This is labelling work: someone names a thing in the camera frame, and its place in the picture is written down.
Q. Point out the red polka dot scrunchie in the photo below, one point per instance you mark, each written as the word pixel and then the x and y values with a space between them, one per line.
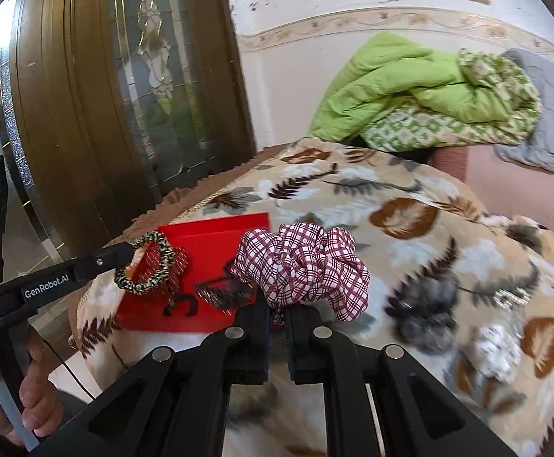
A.
pixel 179 271

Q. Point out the pink sofa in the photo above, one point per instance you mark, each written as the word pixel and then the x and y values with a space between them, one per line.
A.
pixel 510 190

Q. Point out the black sheer scrunchie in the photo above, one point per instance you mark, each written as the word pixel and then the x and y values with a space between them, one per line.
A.
pixel 424 304

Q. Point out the maroon plaid scrunchie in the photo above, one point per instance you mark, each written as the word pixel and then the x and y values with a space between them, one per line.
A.
pixel 300 266

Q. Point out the leaf printed blanket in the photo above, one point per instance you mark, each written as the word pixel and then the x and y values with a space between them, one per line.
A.
pixel 343 190

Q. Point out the green quilt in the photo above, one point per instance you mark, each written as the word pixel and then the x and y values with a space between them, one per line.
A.
pixel 391 85

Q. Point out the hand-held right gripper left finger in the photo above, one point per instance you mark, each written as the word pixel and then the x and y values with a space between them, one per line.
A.
pixel 253 347

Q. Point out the wooden door with glass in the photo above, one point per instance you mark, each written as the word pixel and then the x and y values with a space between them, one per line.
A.
pixel 77 104

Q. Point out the white dotted scrunchie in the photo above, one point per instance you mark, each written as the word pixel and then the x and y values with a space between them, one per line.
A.
pixel 491 350

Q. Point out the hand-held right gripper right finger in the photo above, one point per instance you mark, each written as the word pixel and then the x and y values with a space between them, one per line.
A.
pixel 305 352

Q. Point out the person's left hand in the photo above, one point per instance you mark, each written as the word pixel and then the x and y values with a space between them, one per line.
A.
pixel 41 400

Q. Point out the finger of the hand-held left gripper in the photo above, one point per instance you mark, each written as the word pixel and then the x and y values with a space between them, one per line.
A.
pixel 100 263

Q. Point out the red shallow box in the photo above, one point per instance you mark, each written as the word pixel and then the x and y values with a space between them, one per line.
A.
pixel 200 257

